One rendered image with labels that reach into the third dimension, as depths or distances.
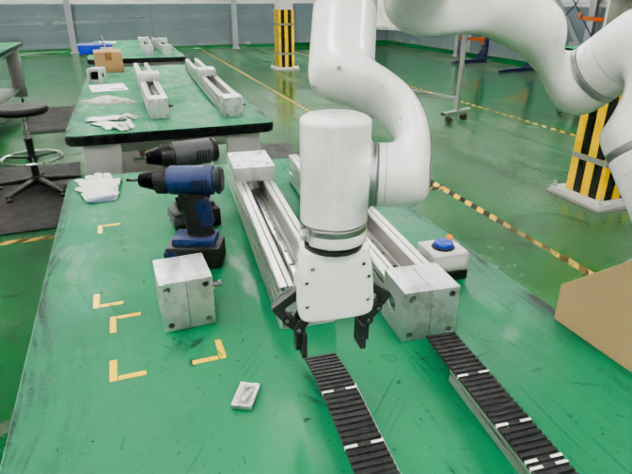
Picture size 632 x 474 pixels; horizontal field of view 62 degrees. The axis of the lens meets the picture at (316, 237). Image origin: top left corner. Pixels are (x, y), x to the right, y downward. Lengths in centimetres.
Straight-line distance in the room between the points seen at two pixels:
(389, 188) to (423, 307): 33
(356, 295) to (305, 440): 20
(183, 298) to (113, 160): 169
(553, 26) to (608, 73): 14
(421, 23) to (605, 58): 33
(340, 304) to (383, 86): 28
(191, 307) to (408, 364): 38
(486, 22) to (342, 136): 46
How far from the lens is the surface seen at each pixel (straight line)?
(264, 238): 108
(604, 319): 98
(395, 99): 66
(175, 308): 94
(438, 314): 92
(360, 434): 71
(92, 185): 171
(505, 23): 99
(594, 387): 92
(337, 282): 67
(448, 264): 110
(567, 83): 112
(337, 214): 61
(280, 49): 1099
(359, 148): 60
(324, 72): 70
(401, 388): 83
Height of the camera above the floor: 131
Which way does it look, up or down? 24 degrees down
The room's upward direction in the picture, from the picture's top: straight up
